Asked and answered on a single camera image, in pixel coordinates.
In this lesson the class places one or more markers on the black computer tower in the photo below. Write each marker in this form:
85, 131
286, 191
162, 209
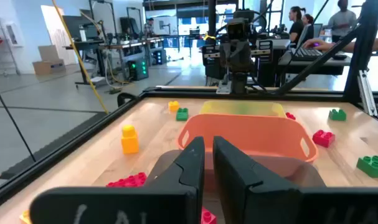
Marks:
159, 57

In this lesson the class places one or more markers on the small red four-stud block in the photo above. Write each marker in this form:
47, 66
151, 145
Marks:
208, 217

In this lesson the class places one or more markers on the black keyboard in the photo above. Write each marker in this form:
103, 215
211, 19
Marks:
305, 53

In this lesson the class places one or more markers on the grey translucent plastic bin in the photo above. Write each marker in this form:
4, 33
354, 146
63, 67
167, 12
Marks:
288, 171

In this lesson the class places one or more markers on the red building block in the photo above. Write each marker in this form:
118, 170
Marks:
323, 139
290, 116

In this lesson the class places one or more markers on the silver aluminium extrusion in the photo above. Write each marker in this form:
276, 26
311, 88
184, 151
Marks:
366, 93

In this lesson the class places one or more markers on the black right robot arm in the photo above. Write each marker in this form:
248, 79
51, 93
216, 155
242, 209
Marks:
240, 82

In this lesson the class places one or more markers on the black computer mouse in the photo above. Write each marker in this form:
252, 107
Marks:
339, 57

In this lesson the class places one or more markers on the long wooden workbench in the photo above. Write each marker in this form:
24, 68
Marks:
129, 45

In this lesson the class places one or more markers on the white board panel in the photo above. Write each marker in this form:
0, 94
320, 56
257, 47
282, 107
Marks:
59, 34

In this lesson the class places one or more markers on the green eight-stud block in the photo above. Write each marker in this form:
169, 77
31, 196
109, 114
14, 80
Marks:
374, 166
337, 115

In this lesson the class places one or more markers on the grey laptop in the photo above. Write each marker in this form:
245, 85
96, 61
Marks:
313, 34

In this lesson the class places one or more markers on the translucent red eight-stud block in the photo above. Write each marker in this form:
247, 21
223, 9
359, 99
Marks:
129, 181

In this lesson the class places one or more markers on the dark office desk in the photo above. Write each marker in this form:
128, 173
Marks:
313, 65

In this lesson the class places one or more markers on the cardboard box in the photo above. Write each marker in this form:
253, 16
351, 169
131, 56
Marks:
49, 63

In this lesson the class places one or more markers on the black aluminium table frame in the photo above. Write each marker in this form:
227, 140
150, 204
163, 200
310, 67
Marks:
176, 93

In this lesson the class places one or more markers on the person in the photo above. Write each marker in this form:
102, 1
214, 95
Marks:
342, 20
308, 26
296, 26
347, 46
149, 27

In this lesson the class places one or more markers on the small green building block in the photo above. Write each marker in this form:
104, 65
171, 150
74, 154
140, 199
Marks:
182, 115

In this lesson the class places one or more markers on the orange plastic bin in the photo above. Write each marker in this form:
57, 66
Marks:
248, 133

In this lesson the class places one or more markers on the black monitor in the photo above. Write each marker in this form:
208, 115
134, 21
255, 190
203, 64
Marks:
78, 28

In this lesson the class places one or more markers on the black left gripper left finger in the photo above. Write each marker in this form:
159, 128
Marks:
163, 205

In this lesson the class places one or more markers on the tall yellow building block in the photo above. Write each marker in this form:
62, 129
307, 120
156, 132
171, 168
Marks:
129, 141

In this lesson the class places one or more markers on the small yellow four-stud block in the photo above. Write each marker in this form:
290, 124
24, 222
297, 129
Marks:
173, 106

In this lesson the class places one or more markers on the yellow translucent plastic bin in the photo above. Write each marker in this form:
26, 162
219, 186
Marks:
241, 108

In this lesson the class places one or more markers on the black equipment rack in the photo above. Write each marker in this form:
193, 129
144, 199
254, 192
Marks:
212, 67

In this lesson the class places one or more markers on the computer tower with green lights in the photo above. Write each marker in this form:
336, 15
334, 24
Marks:
138, 69

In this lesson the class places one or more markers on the black standing desk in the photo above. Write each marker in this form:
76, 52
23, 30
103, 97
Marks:
89, 44

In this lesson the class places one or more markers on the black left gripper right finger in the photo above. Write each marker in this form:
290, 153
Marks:
269, 205

